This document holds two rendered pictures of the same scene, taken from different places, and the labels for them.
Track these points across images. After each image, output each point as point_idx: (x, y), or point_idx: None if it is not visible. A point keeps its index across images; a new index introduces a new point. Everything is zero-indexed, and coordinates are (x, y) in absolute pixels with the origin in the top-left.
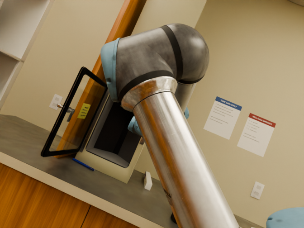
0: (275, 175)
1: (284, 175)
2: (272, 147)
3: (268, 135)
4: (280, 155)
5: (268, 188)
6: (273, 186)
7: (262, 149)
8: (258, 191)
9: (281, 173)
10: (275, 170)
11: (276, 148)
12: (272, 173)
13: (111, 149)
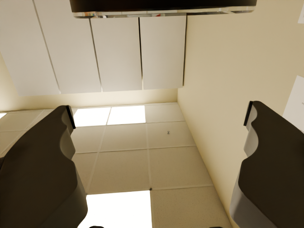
0: (282, 47)
1: (272, 50)
2: (283, 92)
3: (287, 112)
4: (274, 80)
5: (292, 19)
6: (285, 26)
7: (296, 90)
8: None
9: (275, 51)
10: (282, 55)
11: (278, 91)
12: (285, 49)
13: None
